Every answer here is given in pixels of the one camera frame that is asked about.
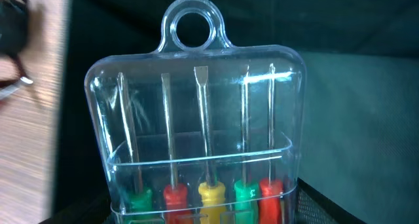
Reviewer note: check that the clear case of screwdrivers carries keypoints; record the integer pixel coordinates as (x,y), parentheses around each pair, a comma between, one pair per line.
(199,130)

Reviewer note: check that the dark green lidded box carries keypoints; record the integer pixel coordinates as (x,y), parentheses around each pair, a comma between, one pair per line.
(360,137)

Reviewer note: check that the black red handled screwdriver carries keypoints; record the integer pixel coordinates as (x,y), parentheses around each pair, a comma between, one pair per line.
(10,86)

